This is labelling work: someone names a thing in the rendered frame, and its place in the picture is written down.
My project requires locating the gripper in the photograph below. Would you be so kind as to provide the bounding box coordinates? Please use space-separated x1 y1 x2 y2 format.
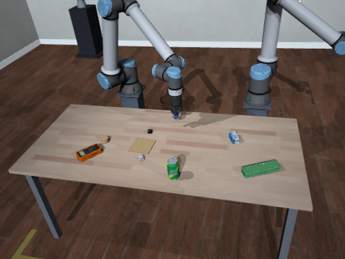
169 95 184 119

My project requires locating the jointed stand on dark box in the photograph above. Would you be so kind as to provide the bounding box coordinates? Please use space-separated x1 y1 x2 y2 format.
68 0 104 60

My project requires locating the tan mat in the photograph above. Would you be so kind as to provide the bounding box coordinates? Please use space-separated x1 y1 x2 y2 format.
127 137 157 155

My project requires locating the green block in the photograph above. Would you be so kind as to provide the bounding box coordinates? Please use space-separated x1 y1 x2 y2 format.
241 159 281 179

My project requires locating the orange multimeter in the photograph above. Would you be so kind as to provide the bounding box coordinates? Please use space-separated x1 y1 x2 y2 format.
75 143 103 162

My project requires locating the blue box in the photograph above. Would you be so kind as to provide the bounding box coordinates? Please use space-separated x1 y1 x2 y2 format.
228 130 241 145

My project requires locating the wooden table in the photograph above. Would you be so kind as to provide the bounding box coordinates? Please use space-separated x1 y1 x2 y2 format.
8 103 314 259

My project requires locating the green can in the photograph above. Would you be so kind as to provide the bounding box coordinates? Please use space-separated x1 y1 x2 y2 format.
166 156 181 181

